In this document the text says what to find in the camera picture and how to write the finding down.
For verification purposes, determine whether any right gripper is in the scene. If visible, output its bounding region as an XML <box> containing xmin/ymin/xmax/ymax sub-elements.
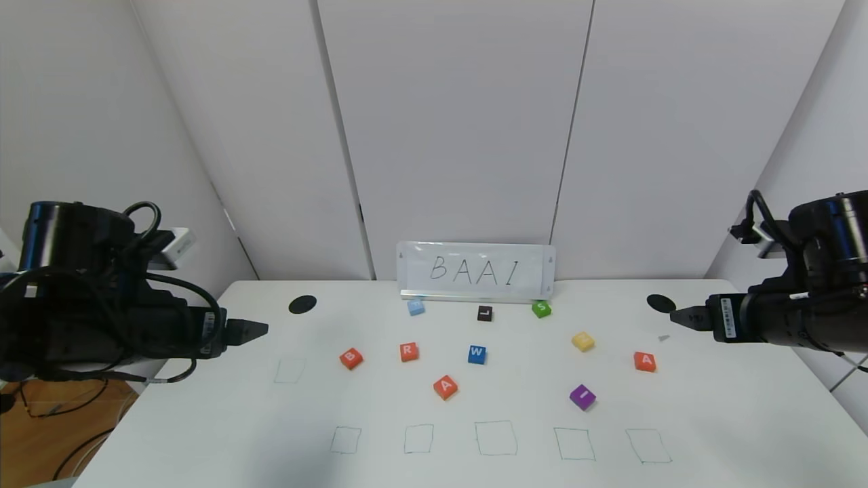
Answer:
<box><xmin>669</xmin><ymin>291</ymin><xmax>805</xmax><ymax>346</ymax></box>

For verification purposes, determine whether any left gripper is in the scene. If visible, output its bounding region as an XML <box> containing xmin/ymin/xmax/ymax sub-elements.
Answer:
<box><xmin>167</xmin><ymin>306</ymin><xmax>269</xmax><ymax>359</ymax></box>

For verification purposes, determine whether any white BAAI letter sign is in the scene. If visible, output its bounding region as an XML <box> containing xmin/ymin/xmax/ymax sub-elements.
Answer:
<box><xmin>397</xmin><ymin>241</ymin><xmax>557</xmax><ymax>300</ymax></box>

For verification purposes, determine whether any thin black left gripper cable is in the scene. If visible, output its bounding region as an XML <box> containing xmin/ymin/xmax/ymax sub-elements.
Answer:
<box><xmin>144</xmin><ymin>358</ymin><xmax>199</xmax><ymax>384</ymax></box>

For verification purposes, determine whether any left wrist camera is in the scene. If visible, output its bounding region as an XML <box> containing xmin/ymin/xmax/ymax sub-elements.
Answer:
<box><xmin>148</xmin><ymin>227</ymin><xmax>197</xmax><ymax>272</ymax></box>

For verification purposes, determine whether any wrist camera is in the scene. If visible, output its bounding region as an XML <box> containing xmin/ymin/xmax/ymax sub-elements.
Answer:
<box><xmin>148</xmin><ymin>227</ymin><xmax>197</xmax><ymax>272</ymax></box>
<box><xmin>729</xmin><ymin>220</ymin><xmax>791</xmax><ymax>260</ymax></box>

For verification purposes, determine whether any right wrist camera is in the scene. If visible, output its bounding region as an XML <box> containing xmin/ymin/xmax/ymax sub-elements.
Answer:
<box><xmin>729</xmin><ymin>220</ymin><xmax>791</xmax><ymax>260</ymax></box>

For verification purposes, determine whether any black right camera cable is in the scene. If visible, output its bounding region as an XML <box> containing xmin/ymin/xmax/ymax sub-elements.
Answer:
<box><xmin>746</xmin><ymin>190</ymin><xmax>794</xmax><ymax>251</ymax></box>

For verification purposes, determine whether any black camera cable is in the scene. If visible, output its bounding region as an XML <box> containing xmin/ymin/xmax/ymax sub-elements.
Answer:
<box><xmin>746</xmin><ymin>190</ymin><xmax>794</xmax><ymax>251</ymax></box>
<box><xmin>122</xmin><ymin>201</ymin><xmax>165</xmax><ymax>239</ymax></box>

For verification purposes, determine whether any black left camera cable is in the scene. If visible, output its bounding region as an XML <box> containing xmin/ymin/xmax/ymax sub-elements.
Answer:
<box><xmin>122</xmin><ymin>201</ymin><xmax>165</xmax><ymax>239</ymax></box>

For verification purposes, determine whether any black floor cable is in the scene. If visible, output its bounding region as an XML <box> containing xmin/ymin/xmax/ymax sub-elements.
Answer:
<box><xmin>53</xmin><ymin>427</ymin><xmax>116</xmax><ymax>482</ymax></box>
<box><xmin>20</xmin><ymin>380</ymin><xmax>109</xmax><ymax>420</ymax></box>

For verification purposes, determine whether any aluminium sign holder rail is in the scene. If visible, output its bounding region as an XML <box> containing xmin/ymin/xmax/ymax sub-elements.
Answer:
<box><xmin>401</xmin><ymin>291</ymin><xmax>551</xmax><ymax>304</ymax></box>

